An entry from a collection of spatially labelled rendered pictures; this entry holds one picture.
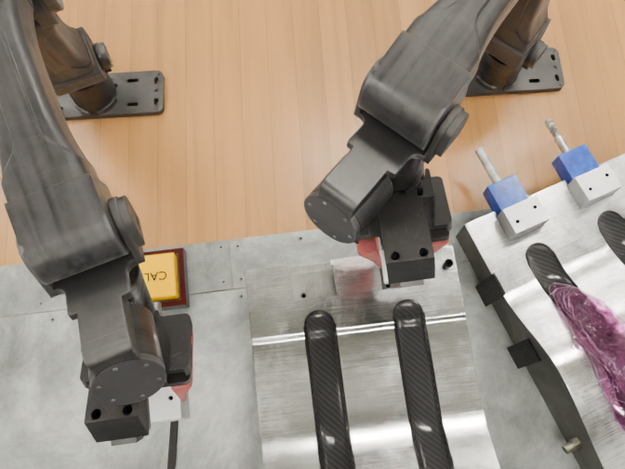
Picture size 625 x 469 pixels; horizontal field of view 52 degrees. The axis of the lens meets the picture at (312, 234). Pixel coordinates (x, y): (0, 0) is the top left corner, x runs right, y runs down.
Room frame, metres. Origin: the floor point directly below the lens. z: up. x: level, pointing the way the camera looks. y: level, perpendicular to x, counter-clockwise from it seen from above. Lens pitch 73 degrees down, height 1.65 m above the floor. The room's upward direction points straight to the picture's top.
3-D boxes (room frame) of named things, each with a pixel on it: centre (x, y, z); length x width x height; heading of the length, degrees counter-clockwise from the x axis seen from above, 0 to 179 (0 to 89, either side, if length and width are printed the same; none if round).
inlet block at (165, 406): (0.07, 0.17, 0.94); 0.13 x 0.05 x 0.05; 8
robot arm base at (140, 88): (0.48, 0.32, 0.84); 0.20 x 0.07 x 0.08; 94
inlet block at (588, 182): (0.35, -0.35, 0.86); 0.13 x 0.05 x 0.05; 24
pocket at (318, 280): (0.18, 0.00, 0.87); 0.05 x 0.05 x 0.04; 7
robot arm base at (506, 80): (0.52, -0.28, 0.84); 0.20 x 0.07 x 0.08; 94
